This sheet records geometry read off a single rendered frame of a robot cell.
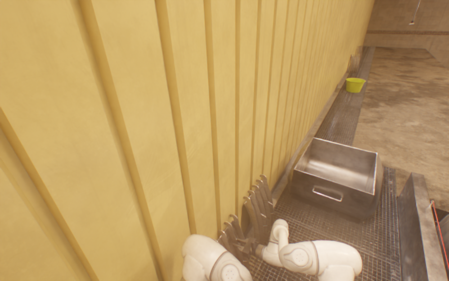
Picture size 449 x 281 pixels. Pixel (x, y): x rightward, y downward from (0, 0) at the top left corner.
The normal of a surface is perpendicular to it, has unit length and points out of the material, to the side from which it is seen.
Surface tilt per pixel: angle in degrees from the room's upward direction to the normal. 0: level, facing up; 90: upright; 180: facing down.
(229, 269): 30
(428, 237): 1
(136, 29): 90
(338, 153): 90
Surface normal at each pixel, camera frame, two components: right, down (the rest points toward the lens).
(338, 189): -0.55, 0.47
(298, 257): -0.20, -0.45
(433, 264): 0.00, -0.88
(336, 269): -0.07, -0.26
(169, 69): -0.23, 0.49
